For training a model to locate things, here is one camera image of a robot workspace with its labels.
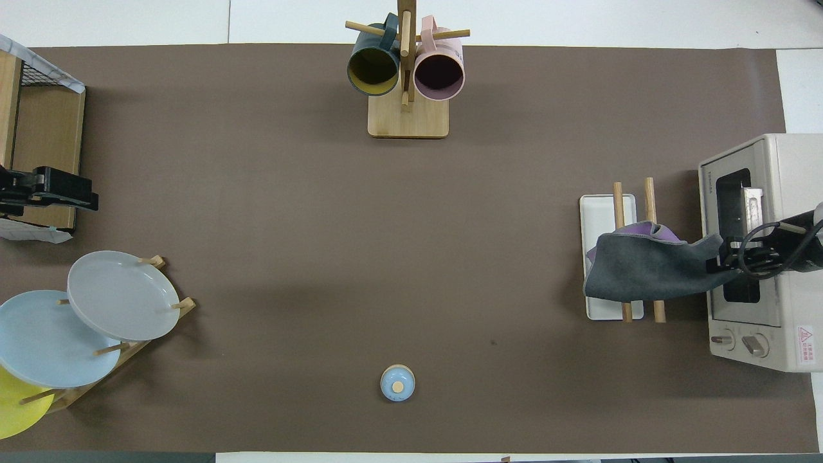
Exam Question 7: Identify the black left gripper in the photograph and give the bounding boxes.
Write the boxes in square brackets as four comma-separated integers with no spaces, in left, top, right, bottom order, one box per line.
[0,166,99,219]

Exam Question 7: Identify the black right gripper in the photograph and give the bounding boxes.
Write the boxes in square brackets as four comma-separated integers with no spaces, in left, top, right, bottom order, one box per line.
[707,212,823,278]

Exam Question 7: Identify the purple and grey towel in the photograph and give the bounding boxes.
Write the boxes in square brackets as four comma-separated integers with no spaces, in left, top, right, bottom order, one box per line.
[583,221,740,303]

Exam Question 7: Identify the white towel rack wooden rods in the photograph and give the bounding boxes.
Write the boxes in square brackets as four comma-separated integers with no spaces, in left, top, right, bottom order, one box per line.
[579,177,667,323]

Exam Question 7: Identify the wooden plate rack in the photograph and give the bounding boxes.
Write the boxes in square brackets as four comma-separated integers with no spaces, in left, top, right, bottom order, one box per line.
[19,255,197,413]

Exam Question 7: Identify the marble patterned white sheet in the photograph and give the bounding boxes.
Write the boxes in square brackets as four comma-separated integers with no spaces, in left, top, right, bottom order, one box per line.
[0,33,86,94]
[0,217,73,244]

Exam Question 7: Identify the wooden shelf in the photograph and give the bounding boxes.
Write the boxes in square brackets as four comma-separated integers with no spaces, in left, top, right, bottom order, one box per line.
[0,48,86,232]

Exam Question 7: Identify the beige toaster oven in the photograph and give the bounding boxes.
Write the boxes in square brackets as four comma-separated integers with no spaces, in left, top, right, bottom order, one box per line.
[698,133,823,374]

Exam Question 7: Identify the grey plate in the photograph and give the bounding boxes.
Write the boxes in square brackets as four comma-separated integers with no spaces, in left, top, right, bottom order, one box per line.
[67,250,181,342]

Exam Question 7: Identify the light blue plate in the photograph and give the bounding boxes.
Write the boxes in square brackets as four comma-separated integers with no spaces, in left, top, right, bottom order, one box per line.
[0,290,122,389]

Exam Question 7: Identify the yellow plate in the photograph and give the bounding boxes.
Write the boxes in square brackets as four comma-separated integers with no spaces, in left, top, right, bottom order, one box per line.
[0,365,55,440]

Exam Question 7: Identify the brown table mat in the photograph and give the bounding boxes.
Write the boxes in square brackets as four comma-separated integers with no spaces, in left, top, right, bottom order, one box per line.
[0,44,818,454]

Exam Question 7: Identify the dark teal mug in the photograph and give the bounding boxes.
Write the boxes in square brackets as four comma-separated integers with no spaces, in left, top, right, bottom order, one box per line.
[347,13,402,97]

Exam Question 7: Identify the wooden mug tree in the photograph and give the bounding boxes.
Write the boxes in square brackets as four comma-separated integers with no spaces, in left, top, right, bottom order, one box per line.
[345,0,471,139]

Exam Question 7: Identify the pink mug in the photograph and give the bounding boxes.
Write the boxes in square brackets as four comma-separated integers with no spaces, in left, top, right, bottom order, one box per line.
[413,15,465,102]

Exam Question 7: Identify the blue round call bell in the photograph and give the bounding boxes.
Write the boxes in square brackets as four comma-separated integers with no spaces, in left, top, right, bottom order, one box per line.
[380,364,416,402]

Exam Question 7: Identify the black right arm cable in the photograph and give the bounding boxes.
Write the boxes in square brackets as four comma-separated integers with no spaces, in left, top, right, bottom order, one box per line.
[738,221,812,278]

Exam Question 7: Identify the black wire basket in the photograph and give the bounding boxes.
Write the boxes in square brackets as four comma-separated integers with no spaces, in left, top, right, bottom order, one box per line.
[19,58,65,87]

